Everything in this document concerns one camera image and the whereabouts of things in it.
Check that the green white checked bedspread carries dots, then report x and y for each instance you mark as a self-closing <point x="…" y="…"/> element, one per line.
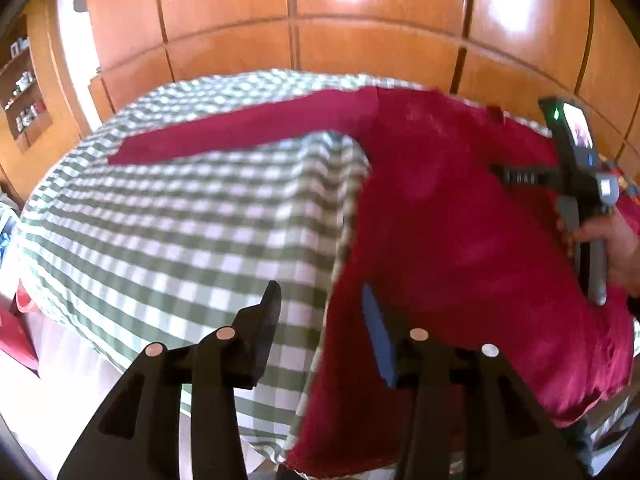
<point x="175" y="210"/>

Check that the wooden wardrobe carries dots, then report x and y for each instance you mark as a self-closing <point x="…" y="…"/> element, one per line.
<point x="350" y="10"/>

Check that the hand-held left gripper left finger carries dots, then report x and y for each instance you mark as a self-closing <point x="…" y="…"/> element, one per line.
<point x="264" y="332"/>

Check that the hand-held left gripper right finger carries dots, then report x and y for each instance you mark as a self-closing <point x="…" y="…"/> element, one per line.
<point x="380" y="335"/>

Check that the pile of assorted items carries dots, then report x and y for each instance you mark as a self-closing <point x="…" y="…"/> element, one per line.
<point x="7" y="230"/>

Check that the person's right hand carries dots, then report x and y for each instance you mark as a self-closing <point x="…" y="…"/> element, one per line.
<point x="615" y="245"/>

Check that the wooden glass-door cabinet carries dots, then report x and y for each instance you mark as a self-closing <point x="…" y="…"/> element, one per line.
<point x="25" y="95"/>

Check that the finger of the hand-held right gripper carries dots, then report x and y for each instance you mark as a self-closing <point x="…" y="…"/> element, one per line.
<point x="525" y="176"/>

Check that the red long-sleeved shirt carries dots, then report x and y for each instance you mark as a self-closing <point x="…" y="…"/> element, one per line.
<point x="450" y="210"/>

